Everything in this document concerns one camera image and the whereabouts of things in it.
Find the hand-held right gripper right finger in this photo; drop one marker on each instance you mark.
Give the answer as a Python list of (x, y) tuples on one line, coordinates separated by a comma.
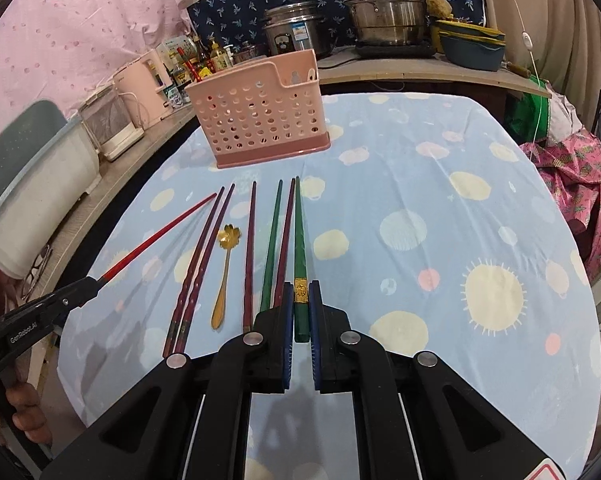
[(318, 345)]

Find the gold flower spoon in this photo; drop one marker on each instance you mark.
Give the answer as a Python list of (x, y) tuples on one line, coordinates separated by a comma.
[(229, 240)]

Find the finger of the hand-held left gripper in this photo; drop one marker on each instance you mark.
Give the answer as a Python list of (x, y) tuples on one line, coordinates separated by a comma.
[(73, 295)]

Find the pink pineapple print cloth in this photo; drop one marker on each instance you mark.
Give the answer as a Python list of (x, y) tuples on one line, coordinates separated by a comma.
[(575, 180)]

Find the cluster of condiment bottles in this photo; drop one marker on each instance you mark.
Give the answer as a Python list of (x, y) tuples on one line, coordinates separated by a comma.
[(200, 60)]

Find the black induction cooker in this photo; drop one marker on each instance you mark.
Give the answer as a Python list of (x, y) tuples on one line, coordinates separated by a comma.
[(395, 50)]

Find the grey-blue plastic lid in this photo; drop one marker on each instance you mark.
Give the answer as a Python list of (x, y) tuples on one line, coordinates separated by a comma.
[(25, 145)]

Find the yellow rimmed bowl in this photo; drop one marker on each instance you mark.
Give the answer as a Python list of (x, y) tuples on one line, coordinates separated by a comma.
[(468, 27)]

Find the white clear kitchen appliance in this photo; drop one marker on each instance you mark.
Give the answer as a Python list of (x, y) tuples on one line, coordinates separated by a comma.
[(110, 120)]

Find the green chopstick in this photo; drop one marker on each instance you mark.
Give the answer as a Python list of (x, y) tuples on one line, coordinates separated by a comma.
[(273, 240), (299, 240)]

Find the beige curtain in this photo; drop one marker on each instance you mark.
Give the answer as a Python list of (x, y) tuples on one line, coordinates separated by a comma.
[(555, 0)]

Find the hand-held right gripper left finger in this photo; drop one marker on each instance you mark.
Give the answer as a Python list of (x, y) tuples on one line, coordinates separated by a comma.
[(285, 340)]

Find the steel steamer pot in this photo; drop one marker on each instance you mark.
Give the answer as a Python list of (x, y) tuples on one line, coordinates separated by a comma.
[(385, 10)]

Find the pink electric kettle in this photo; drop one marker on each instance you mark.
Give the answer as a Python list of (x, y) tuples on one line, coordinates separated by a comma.
[(145, 85)]

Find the blue dotted tablecloth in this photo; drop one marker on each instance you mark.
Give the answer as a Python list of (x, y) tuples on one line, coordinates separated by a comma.
[(405, 220)]

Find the steel rice cooker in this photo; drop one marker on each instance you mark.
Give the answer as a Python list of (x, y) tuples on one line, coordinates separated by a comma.
[(295, 30)]

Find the pale blue plastic tub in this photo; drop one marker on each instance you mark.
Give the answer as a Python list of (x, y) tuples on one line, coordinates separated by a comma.
[(40, 200)]

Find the eyeglasses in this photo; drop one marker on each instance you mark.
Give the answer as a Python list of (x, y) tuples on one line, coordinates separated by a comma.
[(35, 270)]

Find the yellow sponge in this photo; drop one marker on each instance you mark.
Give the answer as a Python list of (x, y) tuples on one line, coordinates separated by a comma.
[(439, 7)]

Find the pink dotted curtain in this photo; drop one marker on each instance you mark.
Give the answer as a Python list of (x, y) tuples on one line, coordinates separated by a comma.
[(80, 20)]

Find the pink perforated utensil basket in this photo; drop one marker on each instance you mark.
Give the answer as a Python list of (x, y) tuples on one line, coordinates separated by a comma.
[(260, 110)]

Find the green cloth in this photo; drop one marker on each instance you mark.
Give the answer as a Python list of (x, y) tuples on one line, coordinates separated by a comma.
[(525, 110)]

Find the person's left hand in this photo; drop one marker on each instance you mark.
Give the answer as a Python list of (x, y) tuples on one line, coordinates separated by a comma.
[(28, 402)]

